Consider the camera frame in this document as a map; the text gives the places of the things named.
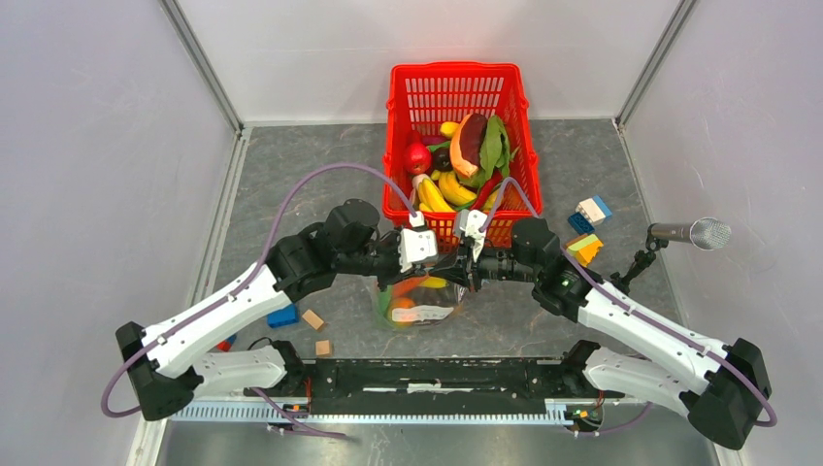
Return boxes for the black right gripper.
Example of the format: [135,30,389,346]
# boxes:
[429,237,539,293]

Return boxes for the single yellow toy banana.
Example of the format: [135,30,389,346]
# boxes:
[419,277,448,289]

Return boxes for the red toy chili pepper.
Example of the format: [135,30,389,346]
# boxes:
[391,277,426,297]

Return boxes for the green toy pepper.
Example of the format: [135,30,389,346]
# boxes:
[376,286,392,320]

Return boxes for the clear zip top bag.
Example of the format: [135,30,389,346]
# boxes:
[374,276,468,329]

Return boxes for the orange toy fruit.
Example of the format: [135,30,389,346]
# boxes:
[388,296,417,326]

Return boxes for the dark round toy plum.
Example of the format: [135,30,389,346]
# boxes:
[432,147,452,172]

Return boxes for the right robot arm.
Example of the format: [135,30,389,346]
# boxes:
[431,217,777,450]

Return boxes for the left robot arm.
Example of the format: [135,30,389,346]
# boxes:
[115,199,430,420]

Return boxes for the yellow toy banana bunch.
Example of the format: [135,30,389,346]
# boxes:
[415,171,477,213]

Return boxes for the yellow toy starfruit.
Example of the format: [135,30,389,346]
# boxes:
[482,189,500,212]

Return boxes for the white toy garlic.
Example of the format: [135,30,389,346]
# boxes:
[411,174,430,190]

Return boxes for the wooden block beside stack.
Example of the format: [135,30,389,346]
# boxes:
[301,310,326,332]

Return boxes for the red toy apple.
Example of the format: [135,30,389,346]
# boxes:
[402,142,432,176]

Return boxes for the small wooden cube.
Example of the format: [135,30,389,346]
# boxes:
[314,340,334,358]

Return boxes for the blue green stacked blocks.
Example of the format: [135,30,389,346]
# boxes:
[266,304,300,329]

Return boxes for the green toy corn husk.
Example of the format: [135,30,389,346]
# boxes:
[476,115,519,184]

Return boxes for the yellow green toy block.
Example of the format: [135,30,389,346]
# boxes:
[566,234,604,267]

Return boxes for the dark blue toy block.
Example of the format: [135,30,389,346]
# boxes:
[568,213,594,235]

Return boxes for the yellow toy lemon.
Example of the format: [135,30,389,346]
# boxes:
[440,121,460,140]

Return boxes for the white blue toy block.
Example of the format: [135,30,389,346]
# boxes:
[576,195,612,226]

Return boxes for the red plastic basket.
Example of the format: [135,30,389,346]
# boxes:
[382,61,543,252]

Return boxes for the blue red toy block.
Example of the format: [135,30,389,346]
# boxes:
[215,335,237,352]

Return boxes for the silver microphone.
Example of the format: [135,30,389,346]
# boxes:
[610,217,732,294]

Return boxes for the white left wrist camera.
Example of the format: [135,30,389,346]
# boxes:
[398,211,439,273]

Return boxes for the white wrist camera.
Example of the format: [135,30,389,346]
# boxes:
[398,211,439,273]
[454,210,488,261]

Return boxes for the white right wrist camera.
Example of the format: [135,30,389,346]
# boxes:
[454,210,488,261]

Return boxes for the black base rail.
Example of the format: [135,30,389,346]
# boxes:
[256,337,626,439]

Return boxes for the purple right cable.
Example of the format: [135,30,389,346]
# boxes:
[478,177,778,439]

